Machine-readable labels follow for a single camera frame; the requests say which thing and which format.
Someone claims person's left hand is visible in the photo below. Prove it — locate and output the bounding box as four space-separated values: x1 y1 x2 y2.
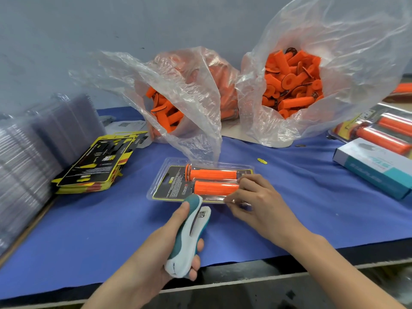
129 201 206 303

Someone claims person's right hand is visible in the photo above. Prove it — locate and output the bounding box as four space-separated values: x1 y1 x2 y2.
223 173 309 251

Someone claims teal hand stapler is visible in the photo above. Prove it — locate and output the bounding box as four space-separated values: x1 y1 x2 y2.
164 194 212 279

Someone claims orange grip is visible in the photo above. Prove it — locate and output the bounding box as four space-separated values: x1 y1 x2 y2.
185 164 239 183
193 179 241 197
351 124 412 156
376 114 412 137

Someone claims yellow black backing card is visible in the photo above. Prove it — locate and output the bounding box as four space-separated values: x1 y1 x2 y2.
151 163 253 203

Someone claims stack of clear blister shells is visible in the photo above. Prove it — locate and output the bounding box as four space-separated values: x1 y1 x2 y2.
0 93 106 255

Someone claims person's right forearm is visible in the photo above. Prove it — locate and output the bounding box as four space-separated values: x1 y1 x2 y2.
283 231 406 309

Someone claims stack of yellow black cards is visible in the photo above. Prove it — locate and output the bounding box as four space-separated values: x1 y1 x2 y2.
51 132 149 194

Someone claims teal white cardboard box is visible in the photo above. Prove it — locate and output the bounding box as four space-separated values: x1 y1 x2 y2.
333 138 412 200

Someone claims white printed paper sheet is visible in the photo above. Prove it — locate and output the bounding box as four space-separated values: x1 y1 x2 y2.
103 120 154 148

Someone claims large clear plastic bag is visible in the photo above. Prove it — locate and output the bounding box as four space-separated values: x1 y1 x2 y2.
237 0 412 148

